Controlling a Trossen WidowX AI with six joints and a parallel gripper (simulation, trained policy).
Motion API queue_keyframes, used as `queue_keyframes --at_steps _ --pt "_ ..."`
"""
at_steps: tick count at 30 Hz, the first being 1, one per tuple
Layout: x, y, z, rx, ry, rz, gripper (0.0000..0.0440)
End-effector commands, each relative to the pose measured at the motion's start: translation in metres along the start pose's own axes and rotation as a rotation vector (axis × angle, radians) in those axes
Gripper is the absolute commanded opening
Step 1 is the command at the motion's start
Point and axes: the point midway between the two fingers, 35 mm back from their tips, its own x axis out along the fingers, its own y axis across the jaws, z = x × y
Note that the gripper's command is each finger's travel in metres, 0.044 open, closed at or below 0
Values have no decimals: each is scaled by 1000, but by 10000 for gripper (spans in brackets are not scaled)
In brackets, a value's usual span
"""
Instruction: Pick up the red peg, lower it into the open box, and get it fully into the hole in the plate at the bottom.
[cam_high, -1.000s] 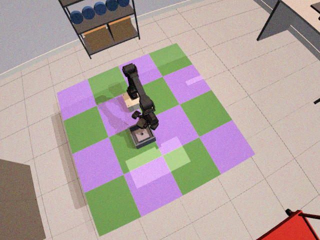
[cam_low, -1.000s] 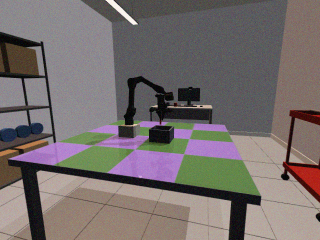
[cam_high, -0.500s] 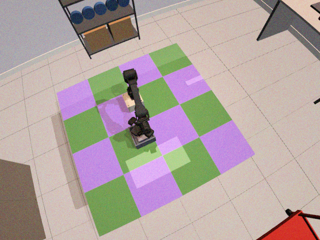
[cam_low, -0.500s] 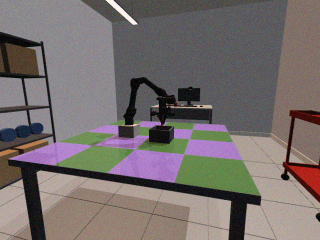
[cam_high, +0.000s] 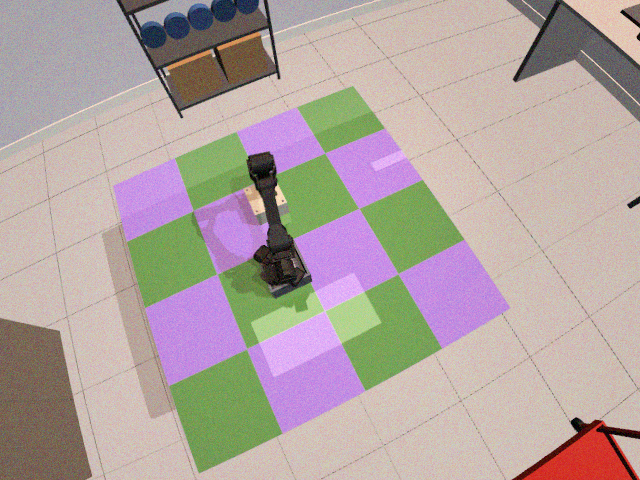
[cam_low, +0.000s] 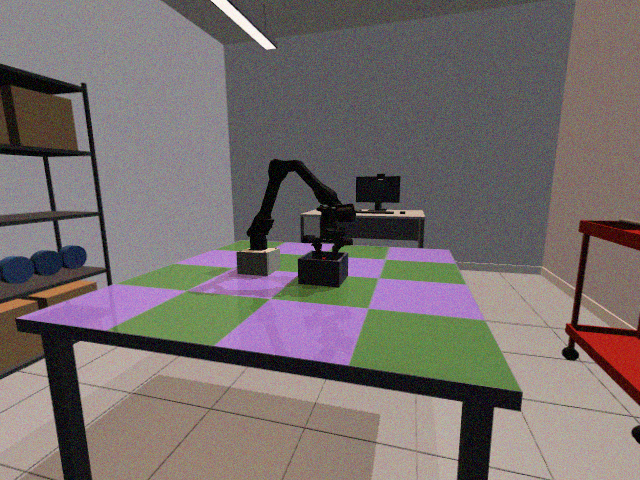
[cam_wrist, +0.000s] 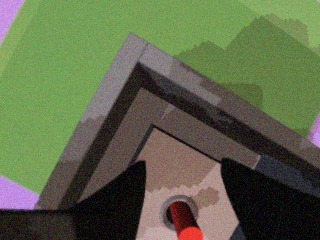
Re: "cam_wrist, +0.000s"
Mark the dark red peg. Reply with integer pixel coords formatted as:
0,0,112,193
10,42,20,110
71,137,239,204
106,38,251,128
169,201,204,240

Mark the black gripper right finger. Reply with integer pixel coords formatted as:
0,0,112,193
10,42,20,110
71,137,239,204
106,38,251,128
220,158,320,240

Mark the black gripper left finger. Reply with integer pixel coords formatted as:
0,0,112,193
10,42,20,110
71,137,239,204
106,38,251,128
0,160,146,240

